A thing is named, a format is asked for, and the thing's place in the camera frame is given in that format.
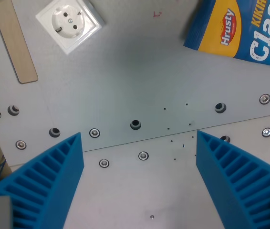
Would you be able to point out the blue yellow Hrusty snack bag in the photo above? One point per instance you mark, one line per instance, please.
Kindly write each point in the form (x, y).
(244, 26)

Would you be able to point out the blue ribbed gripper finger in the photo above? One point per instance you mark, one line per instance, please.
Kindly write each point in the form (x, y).
(235, 176)
(49, 181)

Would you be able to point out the silver hex socket screw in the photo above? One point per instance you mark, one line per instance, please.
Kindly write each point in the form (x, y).
(94, 132)
(267, 132)
(104, 163)
(143, 155)
(21, 144)
(264, 99)

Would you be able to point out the light wooden strip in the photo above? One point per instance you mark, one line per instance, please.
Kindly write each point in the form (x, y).
(15, 43)

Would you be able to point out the white wall power socket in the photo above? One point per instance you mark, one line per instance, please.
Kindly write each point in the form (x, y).
(69, 23)

